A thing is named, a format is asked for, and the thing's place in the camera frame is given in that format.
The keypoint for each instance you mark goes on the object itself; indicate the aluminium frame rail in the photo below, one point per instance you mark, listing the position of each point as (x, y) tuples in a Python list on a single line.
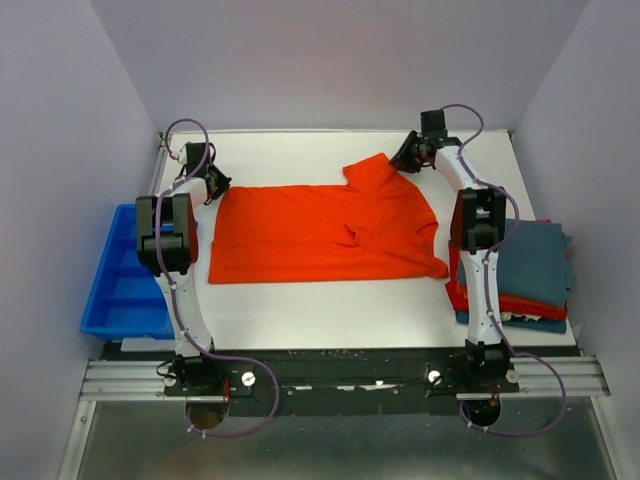
[(105, 382)]

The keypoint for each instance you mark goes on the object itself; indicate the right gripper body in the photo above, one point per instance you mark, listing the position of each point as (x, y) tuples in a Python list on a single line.
[(409, 154)]

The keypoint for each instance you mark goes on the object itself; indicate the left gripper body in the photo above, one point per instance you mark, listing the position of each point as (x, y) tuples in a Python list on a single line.
[(220, 181)]

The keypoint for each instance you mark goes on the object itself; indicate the blue plastic bin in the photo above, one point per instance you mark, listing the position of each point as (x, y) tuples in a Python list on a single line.
[(125, 300)]

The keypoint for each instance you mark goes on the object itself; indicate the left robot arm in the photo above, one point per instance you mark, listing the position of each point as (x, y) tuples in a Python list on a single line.
[(167, 245)]

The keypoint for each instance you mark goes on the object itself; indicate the folded red t shirt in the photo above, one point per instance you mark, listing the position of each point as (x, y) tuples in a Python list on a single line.
[(508, 303)]

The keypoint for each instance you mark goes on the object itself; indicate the orange t shirt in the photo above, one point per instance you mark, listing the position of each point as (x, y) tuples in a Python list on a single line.
[(377, 225)]

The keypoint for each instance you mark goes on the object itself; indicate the folded teal t shirt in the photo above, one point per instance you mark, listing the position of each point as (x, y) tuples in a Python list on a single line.
[(526, 270)]

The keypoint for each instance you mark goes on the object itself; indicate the black mounting base rail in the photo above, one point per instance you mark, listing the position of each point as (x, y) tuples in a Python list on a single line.
[(337, 382)]

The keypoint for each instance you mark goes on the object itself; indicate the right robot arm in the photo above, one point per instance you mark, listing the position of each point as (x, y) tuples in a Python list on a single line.
[(477, 230)]

